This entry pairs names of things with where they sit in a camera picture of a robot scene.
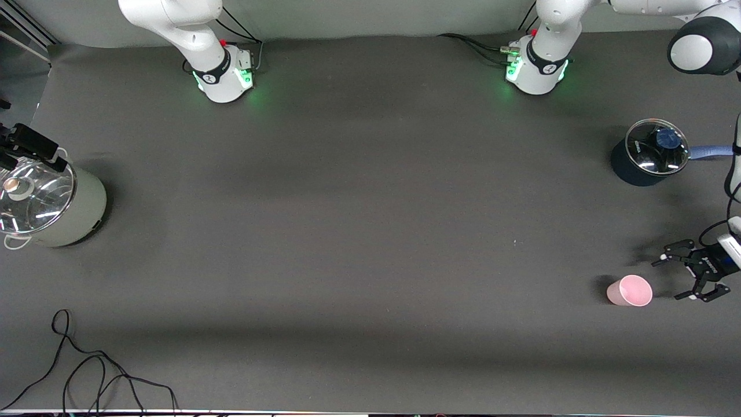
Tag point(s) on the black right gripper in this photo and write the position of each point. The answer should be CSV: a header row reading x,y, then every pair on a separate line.
x,y
28,141

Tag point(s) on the dark blue saucepan glass lid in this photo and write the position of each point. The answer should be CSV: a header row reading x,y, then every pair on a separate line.
x,y
628,171

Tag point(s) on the glass lid with beige knob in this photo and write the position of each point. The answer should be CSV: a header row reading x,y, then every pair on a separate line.
x,y
35,197

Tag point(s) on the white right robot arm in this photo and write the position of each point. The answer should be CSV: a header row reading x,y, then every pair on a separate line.
x,y
191,29

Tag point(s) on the sage green cooking pot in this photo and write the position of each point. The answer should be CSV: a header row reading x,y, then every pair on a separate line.
x,y
81,208

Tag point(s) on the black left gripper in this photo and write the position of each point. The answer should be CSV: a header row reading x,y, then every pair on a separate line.
x,y
707,260

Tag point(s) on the glass lid with blue knob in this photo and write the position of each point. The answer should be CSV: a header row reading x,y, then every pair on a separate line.
x,y
651,156

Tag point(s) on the pink plastic cup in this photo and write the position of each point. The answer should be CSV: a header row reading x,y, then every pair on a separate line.
x,y
634,291

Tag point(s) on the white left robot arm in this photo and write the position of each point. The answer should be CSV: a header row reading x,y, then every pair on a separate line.
x,y
550,35

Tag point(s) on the metal frame rail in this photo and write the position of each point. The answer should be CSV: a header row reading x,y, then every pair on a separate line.
x,y
23,32

